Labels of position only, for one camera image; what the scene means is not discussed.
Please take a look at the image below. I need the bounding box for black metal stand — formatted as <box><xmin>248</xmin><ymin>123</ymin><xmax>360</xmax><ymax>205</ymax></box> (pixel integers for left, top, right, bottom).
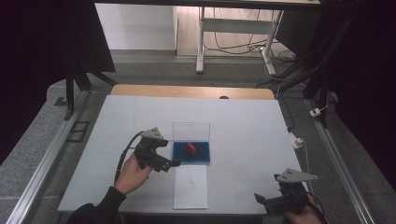
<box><xmin>279</xmin><ymin>12</ymin><xmax>356</xmax><ymax>129</ymax></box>
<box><xmin>64</xmin><ymin>60</ymin><xmax>119</xmax><ymax>121</ymax></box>

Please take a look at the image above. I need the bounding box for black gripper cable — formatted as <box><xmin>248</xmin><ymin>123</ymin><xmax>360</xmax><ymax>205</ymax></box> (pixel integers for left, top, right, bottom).
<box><xmin>113</xmin><ymin>131</ymin><xmax>145</xmax><ymax>185</ymax></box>
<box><xmin>306</xmin><ymin>190</ymin><xmax>329</xmax><ymax>224</ymax></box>

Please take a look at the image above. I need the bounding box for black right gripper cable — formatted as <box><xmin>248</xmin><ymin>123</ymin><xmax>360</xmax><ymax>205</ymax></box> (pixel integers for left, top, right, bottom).
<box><xmin>306</xmin><ymin>190</ymin><xmax>329</xmax><ymax>224</ymax></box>

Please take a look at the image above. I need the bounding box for white table cover sheet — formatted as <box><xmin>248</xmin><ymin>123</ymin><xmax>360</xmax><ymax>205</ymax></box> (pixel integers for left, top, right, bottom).
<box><xmin>57</xmin><ymin>94</ymin><xmax>307</xmax><ymax>216</ymax></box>

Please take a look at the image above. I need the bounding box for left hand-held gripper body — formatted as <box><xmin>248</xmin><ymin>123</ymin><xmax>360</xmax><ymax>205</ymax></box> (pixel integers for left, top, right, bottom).
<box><xmin>134</xmin><ymin>126</ymin><xmax>169</xmax><ymax>171</ymax></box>

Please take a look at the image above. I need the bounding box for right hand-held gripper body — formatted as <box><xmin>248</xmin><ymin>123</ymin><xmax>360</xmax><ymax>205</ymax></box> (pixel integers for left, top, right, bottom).
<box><xmin>274</xmin><ymin>168</ymin><xmax>319</xmax><ymax>214</ymax></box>

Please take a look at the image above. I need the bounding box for aluminium floor rail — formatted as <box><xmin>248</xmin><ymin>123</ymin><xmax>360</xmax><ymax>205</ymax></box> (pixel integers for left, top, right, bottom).
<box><xmin>304</xmin><ymin>98</ymin><xmax>376</xmax><ymax>224</ymax></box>
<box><xmin>6</xmin><ymin>90</ymin><xmax>92</xmax><ymax>224</ymax></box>

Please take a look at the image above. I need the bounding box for white paper sheet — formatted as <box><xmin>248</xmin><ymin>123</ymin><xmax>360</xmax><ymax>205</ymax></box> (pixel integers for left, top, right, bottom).
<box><xmin>173</xmin><ymin>164</ymin><xmax>209</xmax><ymax>210</ymax></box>

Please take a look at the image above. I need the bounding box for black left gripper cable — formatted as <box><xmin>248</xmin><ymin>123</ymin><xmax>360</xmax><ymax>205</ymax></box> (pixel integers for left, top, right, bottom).
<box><xmin>113</xmin><ymin>131</ymin><xmax>145</xmax><ymax>185</ymax></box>

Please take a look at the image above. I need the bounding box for white desk frame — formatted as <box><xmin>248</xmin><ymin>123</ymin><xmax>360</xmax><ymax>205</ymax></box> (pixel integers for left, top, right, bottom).
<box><xmin>195</xmin><ymin>6</ymin><xmax>285</xmax><ymax>77</ymax></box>

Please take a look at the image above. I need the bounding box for blue ink pad box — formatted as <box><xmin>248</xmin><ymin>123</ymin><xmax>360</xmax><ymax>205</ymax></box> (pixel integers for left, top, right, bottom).
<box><xmin>172</xmin><ymin>121</ymin><xmax>211</xmax><ymax>165</ymax></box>

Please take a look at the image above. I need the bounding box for tangle of floor cables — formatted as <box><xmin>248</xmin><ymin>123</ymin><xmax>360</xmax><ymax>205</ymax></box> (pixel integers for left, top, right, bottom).
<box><xmin>204</xmin><ymin>7</ymin><xmax>307</xmax><ymax>90</ymax></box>

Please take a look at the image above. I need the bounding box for white power adapter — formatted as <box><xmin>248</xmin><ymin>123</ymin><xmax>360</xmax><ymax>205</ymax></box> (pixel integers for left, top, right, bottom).
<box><xmin>290</xmin><ymin>132</ymin><xmax>304</xmax><ymax>149</ymax></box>

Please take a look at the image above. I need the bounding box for black curtain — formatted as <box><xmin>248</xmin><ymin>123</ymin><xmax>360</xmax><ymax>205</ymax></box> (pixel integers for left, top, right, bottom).
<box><xmin>0</xmin><ymin>0</ymin><xmax>117</xmax><ymax>167</ymax></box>
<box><xmin>275</xmin><ymin>0</ymin><xmax>396</xmax><ymax>197</ymax></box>

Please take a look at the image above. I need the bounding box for person's left hand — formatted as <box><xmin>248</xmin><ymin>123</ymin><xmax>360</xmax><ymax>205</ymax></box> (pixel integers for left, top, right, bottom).
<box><xmin>113</xmin><ymin>152</ymin><xmax>154</xmax><ymax>196</ymax></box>

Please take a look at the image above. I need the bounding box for person's right hand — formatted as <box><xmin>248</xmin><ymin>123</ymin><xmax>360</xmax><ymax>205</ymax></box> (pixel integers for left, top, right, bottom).
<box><xmin>283</xmin><ymin>199</ymin><xmax>325</xmax><ymax>224</ymax></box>

